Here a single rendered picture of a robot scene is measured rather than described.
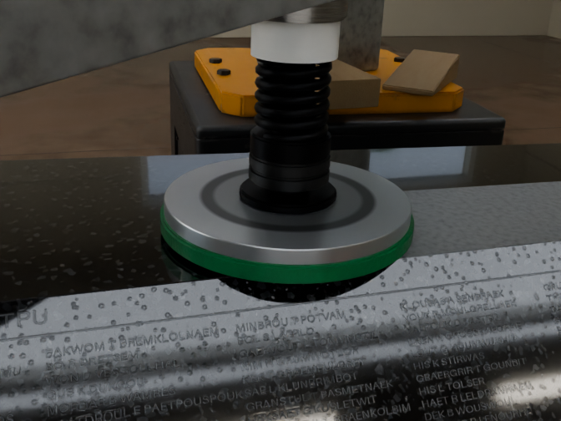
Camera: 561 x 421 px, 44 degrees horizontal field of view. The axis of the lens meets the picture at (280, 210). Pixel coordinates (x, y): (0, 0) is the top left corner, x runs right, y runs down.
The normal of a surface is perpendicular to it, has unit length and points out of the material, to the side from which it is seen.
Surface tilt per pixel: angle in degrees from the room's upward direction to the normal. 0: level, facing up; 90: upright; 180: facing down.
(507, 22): 90
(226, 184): 0
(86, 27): 90
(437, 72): 11
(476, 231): 0
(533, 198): 0
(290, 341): 45
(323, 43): 90
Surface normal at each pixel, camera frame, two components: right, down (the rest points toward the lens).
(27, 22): 0.68, 0.31
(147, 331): 0.23, -0.38
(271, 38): -0.51, 0.32
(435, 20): 0.28, 0.38
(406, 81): -0.05, -0.84
